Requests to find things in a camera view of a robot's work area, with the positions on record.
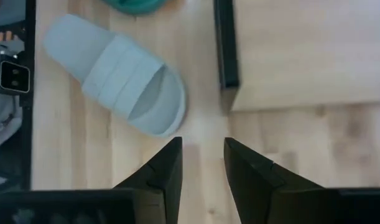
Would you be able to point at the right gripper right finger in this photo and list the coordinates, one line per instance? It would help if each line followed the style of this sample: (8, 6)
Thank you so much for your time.
(255, 180)

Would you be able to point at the black metal frame shelf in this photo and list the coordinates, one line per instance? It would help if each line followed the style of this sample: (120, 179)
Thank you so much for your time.
(226, 46)

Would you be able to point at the black table-level camera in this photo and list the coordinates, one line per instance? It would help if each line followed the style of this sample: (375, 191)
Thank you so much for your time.
(14, 76)

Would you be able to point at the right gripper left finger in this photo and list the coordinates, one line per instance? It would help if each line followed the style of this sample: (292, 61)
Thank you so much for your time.
(164, 168)

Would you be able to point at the teal round object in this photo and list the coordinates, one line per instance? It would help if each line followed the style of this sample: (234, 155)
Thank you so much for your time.
(137, 6)

